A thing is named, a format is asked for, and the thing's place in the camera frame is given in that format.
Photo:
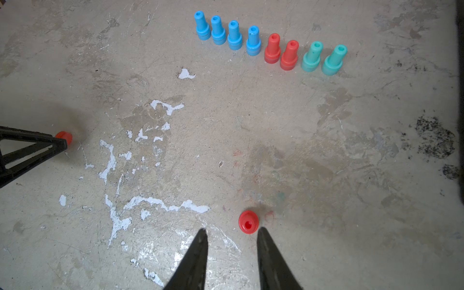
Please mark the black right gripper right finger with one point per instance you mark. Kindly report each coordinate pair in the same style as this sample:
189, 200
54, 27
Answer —
274, 273

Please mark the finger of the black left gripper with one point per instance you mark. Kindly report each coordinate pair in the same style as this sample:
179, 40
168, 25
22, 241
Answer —
8, 133
19, 162

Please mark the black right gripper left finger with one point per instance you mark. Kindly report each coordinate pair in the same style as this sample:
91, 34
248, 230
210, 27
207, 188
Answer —
191, 272

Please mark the red stamp cap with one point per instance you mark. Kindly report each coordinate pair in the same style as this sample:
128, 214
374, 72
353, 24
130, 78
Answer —
66, 136

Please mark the red stamp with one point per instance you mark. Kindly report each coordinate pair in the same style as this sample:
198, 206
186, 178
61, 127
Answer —
273, 51
248, 222
289, 58

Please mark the green stamp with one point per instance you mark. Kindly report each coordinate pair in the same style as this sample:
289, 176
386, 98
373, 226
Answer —
334, 61
311, 59

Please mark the blue stamp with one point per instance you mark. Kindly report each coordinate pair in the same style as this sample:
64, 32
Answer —
203, 29
218, 33
234, 37
253, 43

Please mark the black toolbox yellow latch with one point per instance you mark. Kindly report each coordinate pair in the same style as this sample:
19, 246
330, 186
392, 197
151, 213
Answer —
460, 48

